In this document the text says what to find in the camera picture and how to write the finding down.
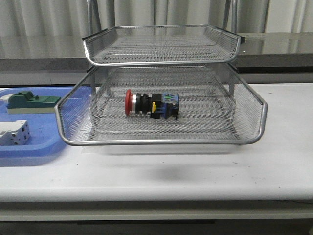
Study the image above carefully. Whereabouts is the red emergency stop button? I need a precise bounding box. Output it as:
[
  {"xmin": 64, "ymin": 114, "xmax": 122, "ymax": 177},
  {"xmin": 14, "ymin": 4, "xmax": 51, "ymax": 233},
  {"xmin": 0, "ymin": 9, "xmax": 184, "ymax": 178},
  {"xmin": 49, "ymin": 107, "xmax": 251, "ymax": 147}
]
[{"xmin": 124, "ymin": 89, "xmax": 179, "ymax": 120}]

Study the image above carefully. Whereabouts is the silver mesh tray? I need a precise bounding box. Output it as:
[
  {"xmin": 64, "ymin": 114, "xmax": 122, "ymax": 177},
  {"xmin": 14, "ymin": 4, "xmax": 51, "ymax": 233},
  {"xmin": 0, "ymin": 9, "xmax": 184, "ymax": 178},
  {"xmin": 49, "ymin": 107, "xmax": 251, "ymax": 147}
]
[
  {"xmin": 83, "ymin": 24, "xmax": 244, "ymax": 66},
  {"xmin": 55, "ymin": 64, "xmax": 268, "ymax": 145},
  {"xmin": 90, "ymin": 95, "xmax": 235, "ymax": 139}
]

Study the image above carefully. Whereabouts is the silver mesh bottom tray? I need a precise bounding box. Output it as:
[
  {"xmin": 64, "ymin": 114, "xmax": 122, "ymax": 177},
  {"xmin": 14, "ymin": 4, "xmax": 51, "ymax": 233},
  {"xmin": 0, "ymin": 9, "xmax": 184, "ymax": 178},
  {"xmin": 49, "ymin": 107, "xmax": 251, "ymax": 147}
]
[{"xmin": 90, "ymin": 95, "xmax": 235, "ymax": 139}]

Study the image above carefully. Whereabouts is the silver mesh top tray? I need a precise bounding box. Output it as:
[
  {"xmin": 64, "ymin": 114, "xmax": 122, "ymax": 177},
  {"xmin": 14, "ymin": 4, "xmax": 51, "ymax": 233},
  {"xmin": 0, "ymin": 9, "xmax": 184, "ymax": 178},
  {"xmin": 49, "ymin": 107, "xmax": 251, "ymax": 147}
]
[{"xmin": 83, "ymin": 24, "xmax": 244, "ymax": 66}]

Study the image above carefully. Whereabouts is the blue plastic tray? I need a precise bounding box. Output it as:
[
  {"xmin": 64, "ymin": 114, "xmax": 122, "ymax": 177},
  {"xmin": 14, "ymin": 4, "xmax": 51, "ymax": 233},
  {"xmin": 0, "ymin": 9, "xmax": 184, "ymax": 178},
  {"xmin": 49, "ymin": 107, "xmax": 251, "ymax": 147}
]
[{"xmin": 0, "ymin": 101, "xmax": 67, "ymax": 167}]

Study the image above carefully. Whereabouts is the white circuit breaker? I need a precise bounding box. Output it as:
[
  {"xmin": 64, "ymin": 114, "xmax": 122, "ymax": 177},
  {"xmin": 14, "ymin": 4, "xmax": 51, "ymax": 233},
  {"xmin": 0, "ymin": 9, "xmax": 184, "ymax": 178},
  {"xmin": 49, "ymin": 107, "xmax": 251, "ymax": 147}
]
[{"xmin": 0, "ymin": 120, "xmax": 30, "ymax": 146}]

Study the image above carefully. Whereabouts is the grey metal rack frame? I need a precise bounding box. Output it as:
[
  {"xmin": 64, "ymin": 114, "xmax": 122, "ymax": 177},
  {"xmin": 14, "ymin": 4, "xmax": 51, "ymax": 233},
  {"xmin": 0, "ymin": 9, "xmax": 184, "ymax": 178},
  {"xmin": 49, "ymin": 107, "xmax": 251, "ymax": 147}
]
[{"xmin": 86, "ymin": 0, "xmax": 243, "ymax": 146}]

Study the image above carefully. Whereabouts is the green and beige switch block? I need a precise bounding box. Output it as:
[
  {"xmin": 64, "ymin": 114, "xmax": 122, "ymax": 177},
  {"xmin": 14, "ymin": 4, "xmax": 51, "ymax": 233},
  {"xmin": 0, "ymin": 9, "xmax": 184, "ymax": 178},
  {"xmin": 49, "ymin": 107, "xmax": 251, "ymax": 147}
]
[{"xmin": 0, "ymin": 91, "xmax": 61, "ymax": 114}]

